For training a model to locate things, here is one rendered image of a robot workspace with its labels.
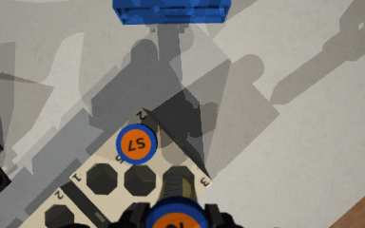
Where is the grey sloped button desk with green done key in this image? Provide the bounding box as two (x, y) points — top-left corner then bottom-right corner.
(0, 144), (11, 192)

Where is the blue tube rack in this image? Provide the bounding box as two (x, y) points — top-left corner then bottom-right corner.
(112, 0), (231, 25)

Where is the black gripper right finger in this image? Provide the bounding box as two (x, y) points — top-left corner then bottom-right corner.
(204, 203), (244, 228)

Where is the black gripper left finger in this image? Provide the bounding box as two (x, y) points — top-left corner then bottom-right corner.
(60, 202), (150, 228)

